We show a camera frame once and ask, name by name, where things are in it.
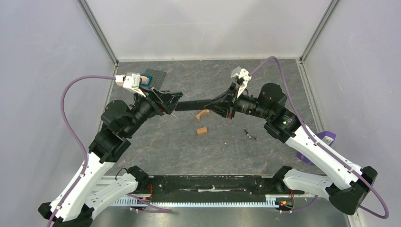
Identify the black remote control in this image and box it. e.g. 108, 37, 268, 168
174, 99, 212, 111

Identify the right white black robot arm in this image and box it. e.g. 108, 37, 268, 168
205, 83, 378, 215

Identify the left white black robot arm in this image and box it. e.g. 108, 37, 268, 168
38, 88, 182, 227

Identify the curved wooden arch block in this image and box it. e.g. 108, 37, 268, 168
195, 109, 210, 121

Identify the small wooden rectangular block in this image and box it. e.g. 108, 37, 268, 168
196, 127, 208, 135

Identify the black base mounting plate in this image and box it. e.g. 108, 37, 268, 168
129, 166, 292, 203

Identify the purple plastic holder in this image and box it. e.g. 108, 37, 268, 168
296, 131, 336, 166

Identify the grey studded base plate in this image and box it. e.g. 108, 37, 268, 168
144, 69, 167, 89

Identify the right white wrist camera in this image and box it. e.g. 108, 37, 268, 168
231, 66, 252, 98

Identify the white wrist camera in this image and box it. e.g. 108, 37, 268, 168
231, 66, 252, 98
114, 72, 149, 97

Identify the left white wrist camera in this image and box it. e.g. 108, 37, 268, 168
114, 72, 149, 97

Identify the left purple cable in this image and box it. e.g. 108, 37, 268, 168
46, 75, 117, 227

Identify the purple cable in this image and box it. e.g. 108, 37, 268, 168
46, 75, 117, 227
249, 56, 390, 219

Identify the white slotted cable duct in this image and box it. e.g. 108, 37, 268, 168
110, 196, 279, 208

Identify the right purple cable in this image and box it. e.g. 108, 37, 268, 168
249, 56, 390, 219

